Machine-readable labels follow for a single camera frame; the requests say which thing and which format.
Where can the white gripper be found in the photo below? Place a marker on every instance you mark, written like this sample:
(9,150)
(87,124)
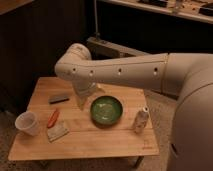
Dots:
(84,90)

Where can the grey metal beam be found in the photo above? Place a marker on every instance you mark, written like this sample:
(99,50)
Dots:
(111,50)

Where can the metal vertical pole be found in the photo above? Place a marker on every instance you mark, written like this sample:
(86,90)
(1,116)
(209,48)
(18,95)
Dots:
(97,34)

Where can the background shelf counter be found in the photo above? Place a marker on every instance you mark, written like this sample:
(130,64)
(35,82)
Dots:
(187,9)

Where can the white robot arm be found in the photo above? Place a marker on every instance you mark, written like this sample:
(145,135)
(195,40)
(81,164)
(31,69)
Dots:
(189,76)

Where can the dark grey rectangular block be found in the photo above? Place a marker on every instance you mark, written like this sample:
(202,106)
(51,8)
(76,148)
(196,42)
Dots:
(58,99)

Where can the white plastic cup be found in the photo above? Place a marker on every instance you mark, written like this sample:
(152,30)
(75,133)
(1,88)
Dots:
(27,122)

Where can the beige sponge pad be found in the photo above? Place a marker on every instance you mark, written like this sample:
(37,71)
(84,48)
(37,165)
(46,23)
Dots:
(57,131)

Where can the green ceramic bowl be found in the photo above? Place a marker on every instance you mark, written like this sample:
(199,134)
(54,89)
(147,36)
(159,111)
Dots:
(106,110)

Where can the white patterned bottle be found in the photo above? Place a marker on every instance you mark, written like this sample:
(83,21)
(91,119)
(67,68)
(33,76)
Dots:
(141,120)

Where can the wooden low table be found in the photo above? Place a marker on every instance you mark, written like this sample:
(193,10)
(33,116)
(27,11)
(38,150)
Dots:
(85,139)

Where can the orange carrot toy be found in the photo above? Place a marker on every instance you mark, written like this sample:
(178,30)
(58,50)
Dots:
(52,120)

